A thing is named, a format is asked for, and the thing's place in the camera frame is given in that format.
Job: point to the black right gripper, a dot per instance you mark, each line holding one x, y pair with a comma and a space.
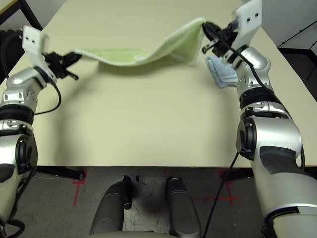
224, 42

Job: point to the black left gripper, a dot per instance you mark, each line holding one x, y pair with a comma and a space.
55, 64

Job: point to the green towel with white trim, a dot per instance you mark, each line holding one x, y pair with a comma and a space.
123, 55

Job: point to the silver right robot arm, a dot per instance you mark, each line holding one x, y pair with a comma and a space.
272, 134

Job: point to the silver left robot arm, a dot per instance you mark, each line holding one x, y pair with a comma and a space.
19, 81

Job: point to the folded light blue towel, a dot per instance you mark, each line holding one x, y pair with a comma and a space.
223, 72

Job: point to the black foam floor mat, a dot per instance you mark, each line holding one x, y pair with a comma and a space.
17, 57

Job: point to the black-framed side table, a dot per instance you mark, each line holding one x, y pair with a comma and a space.
29, 15

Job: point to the black tripod stand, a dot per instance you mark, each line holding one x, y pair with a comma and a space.
297, 33

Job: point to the black side cabinet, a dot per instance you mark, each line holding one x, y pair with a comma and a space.
302, 64

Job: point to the red floor tape mark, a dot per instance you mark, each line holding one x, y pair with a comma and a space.
230, 198
75, 196

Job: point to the short red floor tape strip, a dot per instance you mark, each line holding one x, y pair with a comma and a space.
164, 171

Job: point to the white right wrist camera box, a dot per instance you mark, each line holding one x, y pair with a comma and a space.
248, 19

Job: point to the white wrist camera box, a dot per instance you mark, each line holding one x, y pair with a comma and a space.
33, 42
248, 19

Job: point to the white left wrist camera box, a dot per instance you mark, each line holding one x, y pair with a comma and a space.
33, 42

